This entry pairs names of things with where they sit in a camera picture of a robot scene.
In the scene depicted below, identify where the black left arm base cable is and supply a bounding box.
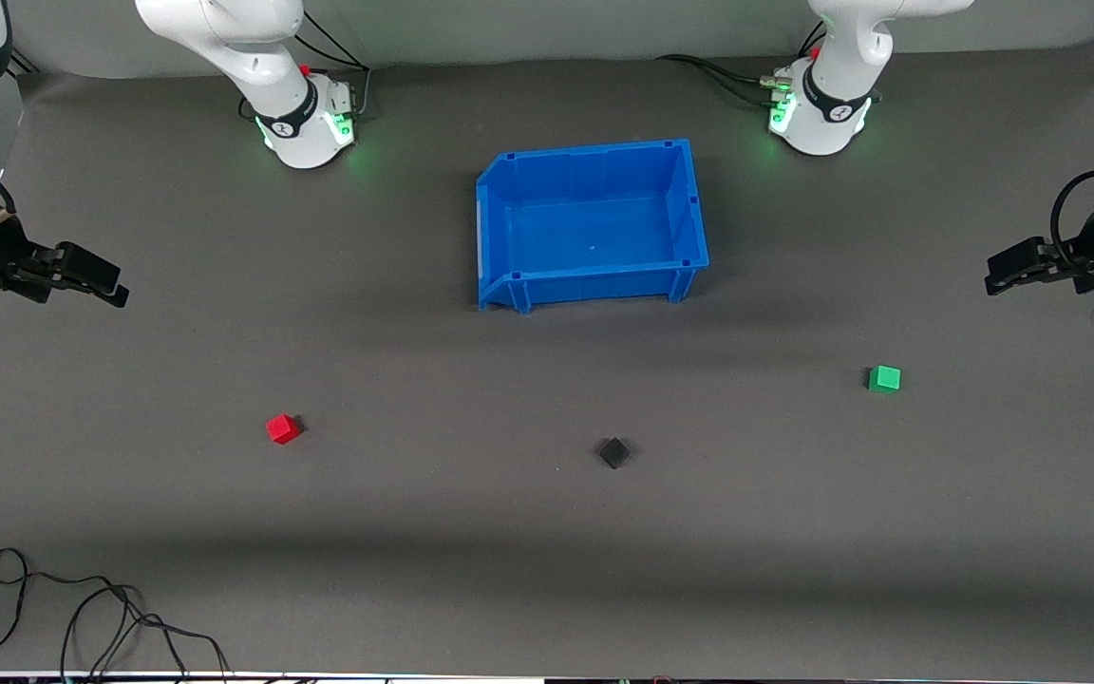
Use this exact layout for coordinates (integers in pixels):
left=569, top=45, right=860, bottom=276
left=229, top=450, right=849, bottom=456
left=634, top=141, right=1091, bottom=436
left=656, top=53, right=795, bottom=107

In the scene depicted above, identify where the blue plastic storage bin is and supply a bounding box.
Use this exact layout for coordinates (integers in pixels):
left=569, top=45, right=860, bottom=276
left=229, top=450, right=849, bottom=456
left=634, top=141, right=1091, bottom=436
left=475, top=139, right=710, bottom=314

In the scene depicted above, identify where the dark grey table mat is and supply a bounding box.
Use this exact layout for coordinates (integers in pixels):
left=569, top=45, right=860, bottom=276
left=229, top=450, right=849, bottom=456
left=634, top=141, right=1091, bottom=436
left=0, top=36, right=1094, bottom=677

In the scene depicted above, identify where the loose thin black cable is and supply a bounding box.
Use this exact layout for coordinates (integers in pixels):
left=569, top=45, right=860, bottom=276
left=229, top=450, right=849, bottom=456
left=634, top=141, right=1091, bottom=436
left=0, top=547, right=235, bottom=681

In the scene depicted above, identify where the black arm base cable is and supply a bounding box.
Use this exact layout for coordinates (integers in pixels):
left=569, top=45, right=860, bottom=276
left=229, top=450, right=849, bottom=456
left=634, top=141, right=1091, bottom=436
left=656, top=53, right=795, bottom=107
left=295, top=9, right=375, bottom=121

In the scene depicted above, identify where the black right arm base cable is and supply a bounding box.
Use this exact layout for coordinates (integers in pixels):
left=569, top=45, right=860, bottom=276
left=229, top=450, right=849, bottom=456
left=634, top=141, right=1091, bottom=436
left=295, top=9, right=375, bottom=121

